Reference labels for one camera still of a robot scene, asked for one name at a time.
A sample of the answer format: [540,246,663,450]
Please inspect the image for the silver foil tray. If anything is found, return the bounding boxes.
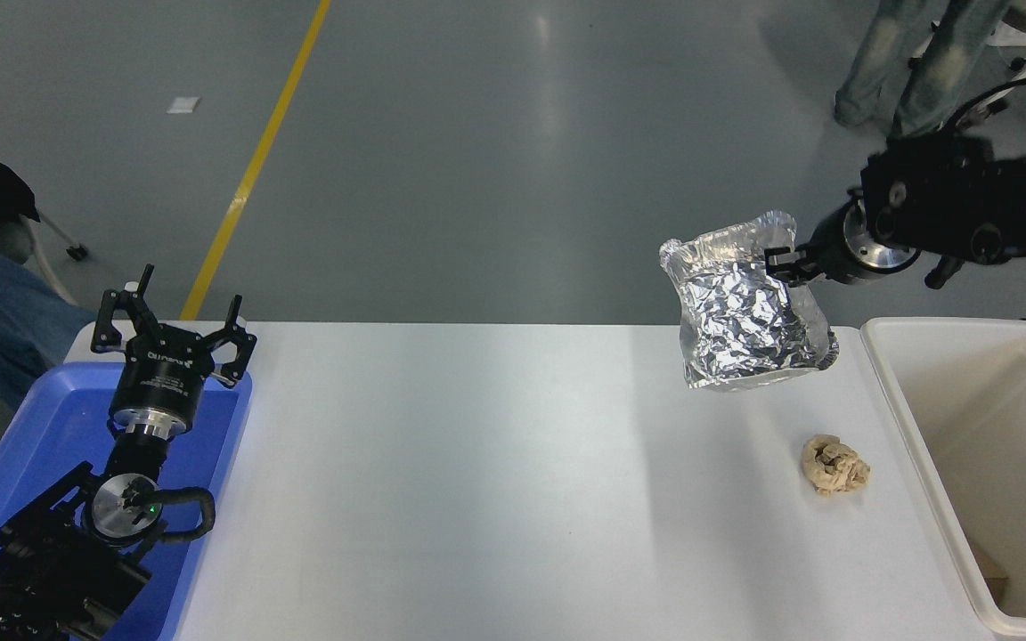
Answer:
[659,211,840,391]

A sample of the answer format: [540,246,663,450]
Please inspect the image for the grey wheeled chair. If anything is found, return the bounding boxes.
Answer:
[0,116,91,308]

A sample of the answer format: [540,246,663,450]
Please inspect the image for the crumpled tan paper ball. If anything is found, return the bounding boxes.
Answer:
[801,434,871,496]

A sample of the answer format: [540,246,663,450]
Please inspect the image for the large pale plastic bin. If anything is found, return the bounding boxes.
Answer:
[860,317,1026,640]

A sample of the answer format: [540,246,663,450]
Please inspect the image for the standing person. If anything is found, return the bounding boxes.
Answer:
[834,0,1013,141]

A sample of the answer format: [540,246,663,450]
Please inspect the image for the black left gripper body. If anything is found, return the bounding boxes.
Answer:
[110,322,217,416]

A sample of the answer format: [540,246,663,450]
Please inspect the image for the blue plastic tray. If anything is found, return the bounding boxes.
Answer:
[0,361,253,641]

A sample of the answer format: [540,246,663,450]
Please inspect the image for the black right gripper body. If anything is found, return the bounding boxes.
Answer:
[810,200,875,287]

